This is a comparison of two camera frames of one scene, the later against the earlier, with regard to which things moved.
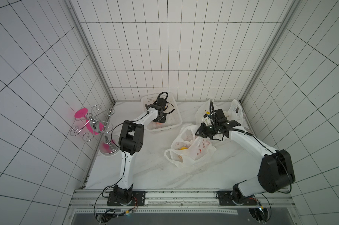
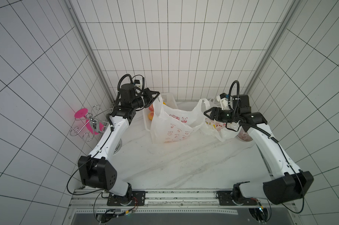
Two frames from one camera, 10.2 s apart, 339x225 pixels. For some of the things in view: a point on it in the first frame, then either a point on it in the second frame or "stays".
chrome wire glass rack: x=95 y=125 stays
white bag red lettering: x=187 y=150 -> x=169 y=125
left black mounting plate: x=137 y=198 stays
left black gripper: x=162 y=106 -> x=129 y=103
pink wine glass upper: x=80 y=113 stays
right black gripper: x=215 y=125 -> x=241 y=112
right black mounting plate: x=228 y=198 stays
